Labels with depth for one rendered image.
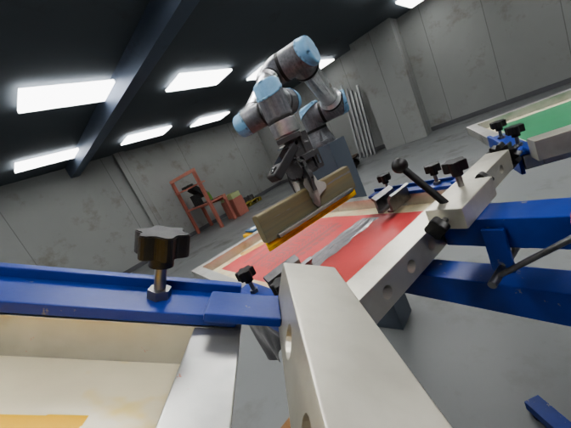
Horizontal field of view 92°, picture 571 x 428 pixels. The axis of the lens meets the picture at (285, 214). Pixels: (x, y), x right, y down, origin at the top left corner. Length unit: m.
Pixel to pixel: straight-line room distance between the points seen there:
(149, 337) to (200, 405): 0.09
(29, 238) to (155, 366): 8.54
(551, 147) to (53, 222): 8.81
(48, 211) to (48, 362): 8.61
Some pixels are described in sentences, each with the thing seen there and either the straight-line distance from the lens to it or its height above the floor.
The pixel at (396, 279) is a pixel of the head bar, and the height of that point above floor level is 1.02.
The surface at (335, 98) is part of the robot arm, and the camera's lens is 1.48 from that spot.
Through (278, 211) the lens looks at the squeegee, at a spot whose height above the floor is 1.13.
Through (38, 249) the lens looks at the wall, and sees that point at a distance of 8.77.
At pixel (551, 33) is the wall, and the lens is 9.14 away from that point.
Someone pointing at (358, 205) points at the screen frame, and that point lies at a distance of 1.04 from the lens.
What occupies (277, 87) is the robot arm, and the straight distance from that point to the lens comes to 0.77.
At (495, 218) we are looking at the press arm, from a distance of 0.52.
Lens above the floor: 1.26
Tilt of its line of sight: 12 degrees down
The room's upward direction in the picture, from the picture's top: 25 degrees counter-clockwise
